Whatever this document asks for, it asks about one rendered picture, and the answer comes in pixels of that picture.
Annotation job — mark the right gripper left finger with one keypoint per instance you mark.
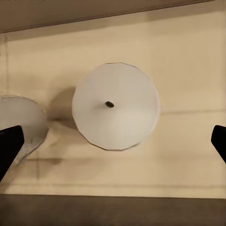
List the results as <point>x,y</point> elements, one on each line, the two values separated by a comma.
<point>11,141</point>

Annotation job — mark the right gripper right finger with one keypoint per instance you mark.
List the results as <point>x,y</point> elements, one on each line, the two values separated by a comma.
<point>218,139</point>

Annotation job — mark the cabinet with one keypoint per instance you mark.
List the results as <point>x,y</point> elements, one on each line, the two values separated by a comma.
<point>175,177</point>

